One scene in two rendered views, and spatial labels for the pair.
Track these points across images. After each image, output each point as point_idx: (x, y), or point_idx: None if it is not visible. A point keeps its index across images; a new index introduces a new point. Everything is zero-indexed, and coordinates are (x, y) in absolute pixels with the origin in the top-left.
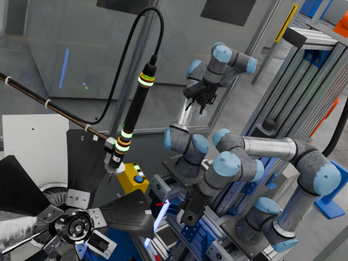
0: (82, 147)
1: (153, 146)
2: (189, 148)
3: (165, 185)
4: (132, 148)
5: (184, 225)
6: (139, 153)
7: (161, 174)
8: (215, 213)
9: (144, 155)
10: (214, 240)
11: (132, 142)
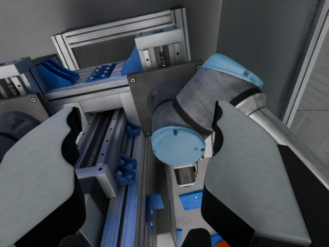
0: None
1: (268, 92)
2: (173, 110)
3: (150, 42)
4: (279, 49)
5: (115, 68)
6: (269, 63)
7: (184, 54)
8: (101, 114)
9: (261, 75)
10: (54, 86)
11: (290, 47)
